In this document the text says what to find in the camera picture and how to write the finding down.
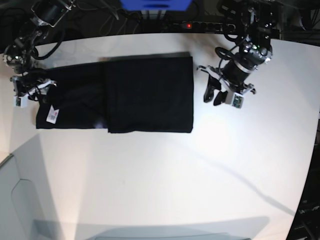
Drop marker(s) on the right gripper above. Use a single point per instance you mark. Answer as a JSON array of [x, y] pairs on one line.
[[33, 84]]

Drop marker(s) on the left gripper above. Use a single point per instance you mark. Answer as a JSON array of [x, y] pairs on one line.
[[235, 72]]

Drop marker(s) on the black T-shirt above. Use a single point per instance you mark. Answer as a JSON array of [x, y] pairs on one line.
[[142, 93]]

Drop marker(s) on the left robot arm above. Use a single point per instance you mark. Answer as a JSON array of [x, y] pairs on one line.
[[249, 25]]

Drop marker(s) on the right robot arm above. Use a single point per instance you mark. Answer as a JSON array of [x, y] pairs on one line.
[[22, 55]]

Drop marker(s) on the black power strip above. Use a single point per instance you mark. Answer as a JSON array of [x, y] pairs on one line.
[[198, 27]]

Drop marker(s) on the blue box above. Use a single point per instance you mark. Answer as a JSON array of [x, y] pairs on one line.
[[159, 5]]

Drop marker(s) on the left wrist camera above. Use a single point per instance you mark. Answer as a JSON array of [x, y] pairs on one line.
[[234, 99]]

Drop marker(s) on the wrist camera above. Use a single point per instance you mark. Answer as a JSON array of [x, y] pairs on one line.
[[234, 99], [20, 101]]

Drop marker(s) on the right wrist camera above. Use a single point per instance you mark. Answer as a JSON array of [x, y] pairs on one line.
[[20, 101]]

